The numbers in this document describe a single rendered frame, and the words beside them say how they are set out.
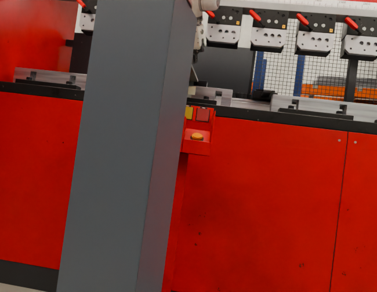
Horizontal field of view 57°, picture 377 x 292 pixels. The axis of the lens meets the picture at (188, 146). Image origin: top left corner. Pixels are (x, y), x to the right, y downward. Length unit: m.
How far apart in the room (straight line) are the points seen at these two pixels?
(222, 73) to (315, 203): 1.02
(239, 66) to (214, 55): 0.17
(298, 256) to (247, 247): 0.20
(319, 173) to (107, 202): 0.94
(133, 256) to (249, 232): 0.78
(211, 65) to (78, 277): 1.61
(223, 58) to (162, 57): 1.44
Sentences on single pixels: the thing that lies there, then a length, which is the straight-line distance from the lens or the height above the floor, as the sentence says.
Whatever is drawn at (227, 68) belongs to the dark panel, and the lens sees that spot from 2.15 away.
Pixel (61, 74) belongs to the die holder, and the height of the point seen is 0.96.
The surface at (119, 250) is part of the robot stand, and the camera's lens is 0.75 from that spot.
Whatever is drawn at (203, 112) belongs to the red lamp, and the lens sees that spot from 1.30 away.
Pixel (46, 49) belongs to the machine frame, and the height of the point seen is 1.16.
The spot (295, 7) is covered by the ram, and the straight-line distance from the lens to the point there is 1.70.
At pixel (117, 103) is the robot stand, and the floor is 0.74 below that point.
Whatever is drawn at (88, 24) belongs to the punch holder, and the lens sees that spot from 1.78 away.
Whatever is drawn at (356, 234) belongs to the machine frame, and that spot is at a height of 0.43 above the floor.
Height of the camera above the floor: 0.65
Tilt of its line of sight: 2 degrees up
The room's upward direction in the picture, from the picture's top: 8 degrees clockwise
